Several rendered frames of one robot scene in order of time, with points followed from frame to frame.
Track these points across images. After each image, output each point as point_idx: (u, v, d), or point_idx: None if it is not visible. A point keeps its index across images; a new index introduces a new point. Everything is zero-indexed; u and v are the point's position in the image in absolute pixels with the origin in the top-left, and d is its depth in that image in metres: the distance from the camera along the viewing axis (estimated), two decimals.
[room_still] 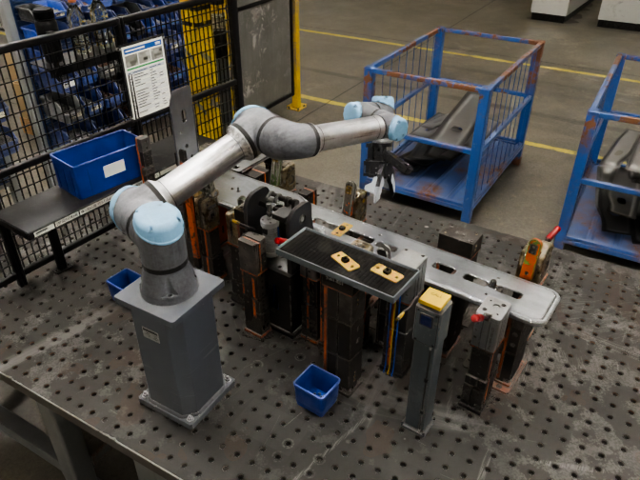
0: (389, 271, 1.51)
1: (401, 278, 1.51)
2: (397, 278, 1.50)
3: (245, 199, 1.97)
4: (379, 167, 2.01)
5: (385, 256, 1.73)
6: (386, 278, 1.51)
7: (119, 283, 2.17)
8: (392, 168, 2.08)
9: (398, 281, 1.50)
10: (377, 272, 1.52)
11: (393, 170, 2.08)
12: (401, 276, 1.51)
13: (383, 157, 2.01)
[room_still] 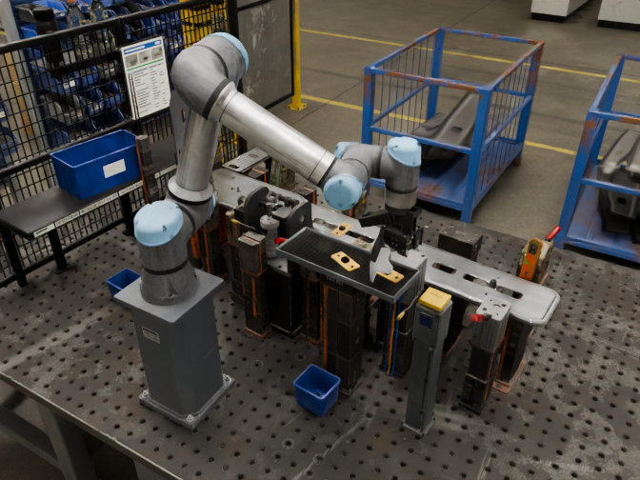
0: None
1: (401, 278, 1.51)
2: (397, 278, 1.50)
3: (245, 199, 1.97)
4: None
5: None
6: (386, 278, 1.51)
7: (119, 283, 2.17)
8: (376, 239, 1.43)
9: (398, 281, 1.50)
10: (377, 273, 1.52)
11: (374, 243, 1.43)
12: (401, 277, 1.51)
13: None
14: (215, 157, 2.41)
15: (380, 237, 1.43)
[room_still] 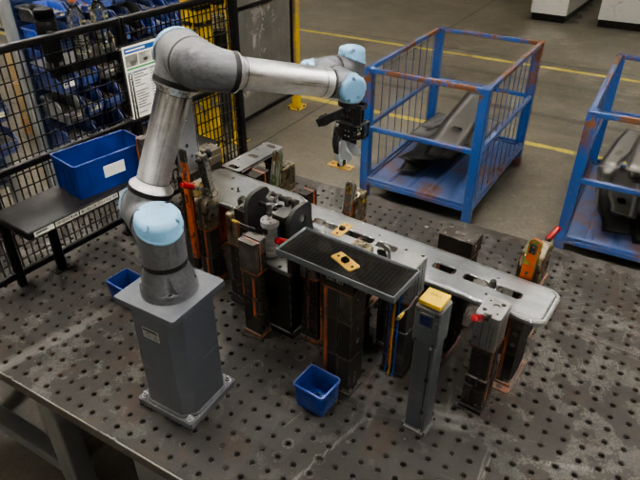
0: (342, 163, 1.85)
1: (352, 168, 1.85)
2: (350, 168, 1.84)
3: (245, 199, 1.97)
4: None
5: (385, 256, 1.73)
6: (340, 169, 1.85)
7: (119, 283, 2.17)
8: (332, 137, 1.78)
9: (350, 170, 1.84)
10: (332, 166, 1.86)
11: (332, 140, 1.78)
12: (352, 167, 1.85)
13: None
14: (215, 157, 2.41)
15: (335, 135, 1.77)
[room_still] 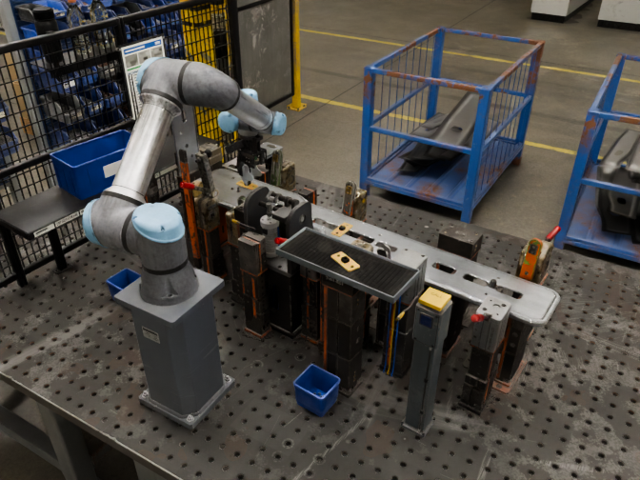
0: (248, 183, 2.25)
1: (256, 187, 2.24)
2: (253, 187, 2.24)
3: (245, 199, 1.97)
4: None
5: (385, 256, 1.73)
6: (246, 188, 2.24)
7: (119, 283, 2.17)
8: (236, 163, 2.17)
9: (254, 189, 2.23)
10: (240, 185, 2.25)
11: (236, 166, 2.17)
12: (256, 186, 2.24)
13: None
14: (215, 157, 2.41)
15: (238, 161, 2.16)
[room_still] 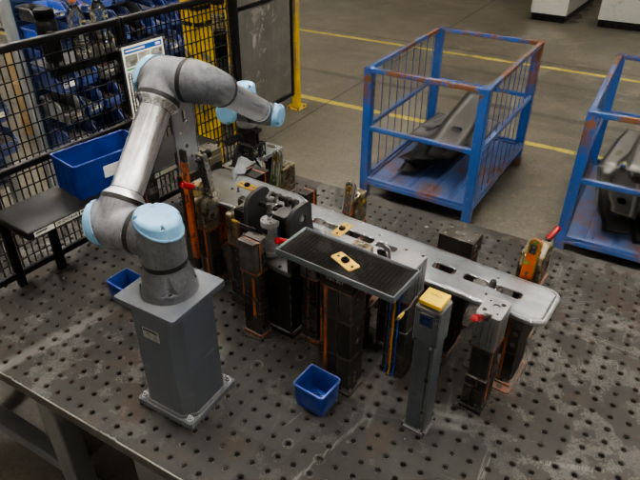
0: (248, 184, 2.25)
1: (256, 188, 2.24)
2: (253, 188, 2.24)
3: (245, 199, 1.97)
4: None
5: (385, 256, 1.73)
6: (246, 189, 2.24)
7: (119, 283, 2.17)
8: (234, 151, 2.14)
9: (254, 190, 2.23)
10: (240, 186, 2.25)
11: (233, 153, 2.14)
12: (256, 187, 2.25)
13: None
14: (215, 157, 2.41)
15: (236, 150, 2.14)
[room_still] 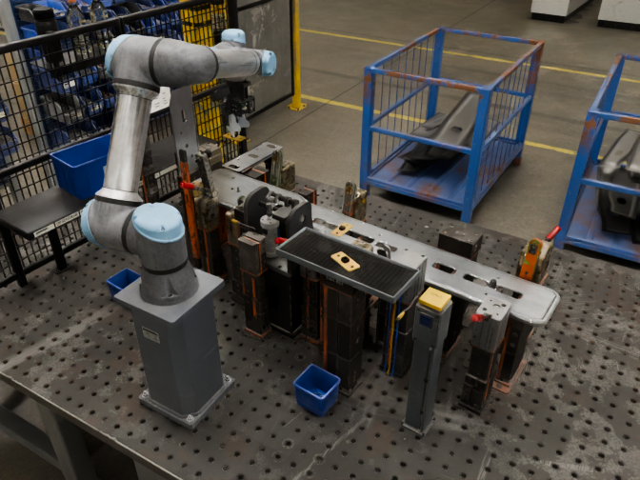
0: (234, 134, 2.10)
1: (244, 138, 2.09)
2: (241, 138, 2.09)
3: (245, 199, 1.97)
4: None
5: (385, 256, 1.73)
6: (232, 139, 2.09)
7: (119, 283, 2.17)
8: (223, 111, 2.02)
9: (241, 140, 2.09)
10: (227, 137, 2.11)
11: (222, 114, 2.02)
12: (244, 137, 2.10)
13: None
14: (215, 157, 2.41)
15: (224, 110, 2.01)
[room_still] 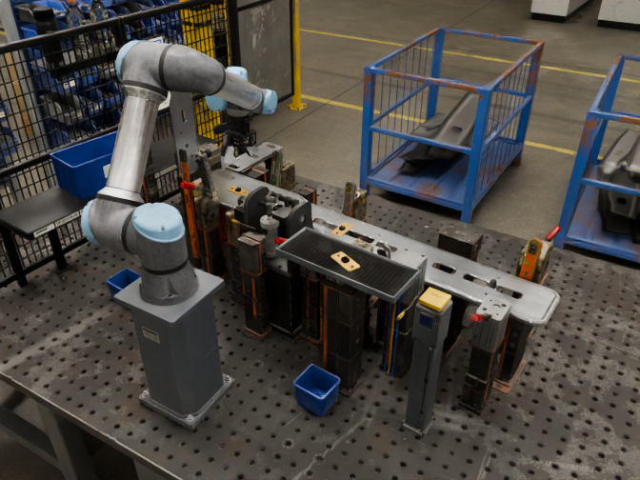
0: (239, 190, 2.21)
1: (248, 192, 2.21)
2: (245, 193, 2.21)
3: (245, 199, 1.97)
4: None
5: (385, 256, 1.73)
6: (237, 193, 2.21)
7: (119, 283, 2.17)
8: (224, 140, 2.07)
9: (245, 194, 2.20)
10: (231, 191, 2.22)
11: (223, 143, 2.07)
12: (248, 192, 2.21)
13: None
14: (215, 157, 2.41)
15: (226, 138, 2.07)
